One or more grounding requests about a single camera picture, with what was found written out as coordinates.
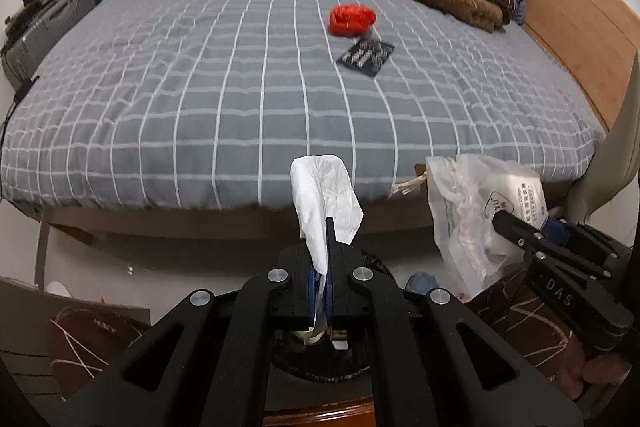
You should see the white tissue paper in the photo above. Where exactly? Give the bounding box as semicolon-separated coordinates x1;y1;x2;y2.
290;154;365;290

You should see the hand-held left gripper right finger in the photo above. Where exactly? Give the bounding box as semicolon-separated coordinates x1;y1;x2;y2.
327;217;583;427

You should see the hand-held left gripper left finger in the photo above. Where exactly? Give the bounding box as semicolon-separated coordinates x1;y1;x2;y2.
65;217;331;427

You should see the wooden headboard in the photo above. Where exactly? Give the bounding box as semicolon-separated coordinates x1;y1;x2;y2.
510;0;640;132

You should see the black printed packet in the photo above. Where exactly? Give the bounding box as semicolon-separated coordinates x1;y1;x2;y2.
336;34;396;80

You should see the black adapter cable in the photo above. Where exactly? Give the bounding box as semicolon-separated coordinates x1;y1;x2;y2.
0;99;18;188

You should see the blue slipper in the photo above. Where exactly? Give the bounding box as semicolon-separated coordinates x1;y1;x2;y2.
405;273;441;295

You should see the black power adapter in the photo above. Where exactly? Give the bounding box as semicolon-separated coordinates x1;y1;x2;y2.
12;77;41;102

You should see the person's left leg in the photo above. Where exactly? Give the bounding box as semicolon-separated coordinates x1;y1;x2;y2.
47;304;151;403

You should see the person's right hand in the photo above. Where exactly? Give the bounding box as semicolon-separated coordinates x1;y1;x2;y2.
559;346;637;400

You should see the silver suitcase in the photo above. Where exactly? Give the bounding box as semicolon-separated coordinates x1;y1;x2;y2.
0;0;96;82

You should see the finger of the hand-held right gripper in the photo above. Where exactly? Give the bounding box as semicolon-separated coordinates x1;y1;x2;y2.
544;216;571;249
492;212;546;253

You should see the crumpled red plastic bag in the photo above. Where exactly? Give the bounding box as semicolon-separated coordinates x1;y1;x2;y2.
327;4;378;38

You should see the beige chair back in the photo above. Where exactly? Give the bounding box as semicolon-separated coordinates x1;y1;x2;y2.
567;52;640;228

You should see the frosted plastic bag with label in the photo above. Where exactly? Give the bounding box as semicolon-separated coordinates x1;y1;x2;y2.
425;153;551;303

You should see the wooden bed frame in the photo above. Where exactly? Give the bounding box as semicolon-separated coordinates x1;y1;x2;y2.
37;192;571;248

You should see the grey checked bed sheet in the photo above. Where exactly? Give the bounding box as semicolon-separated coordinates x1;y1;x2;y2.
0;0;608;212

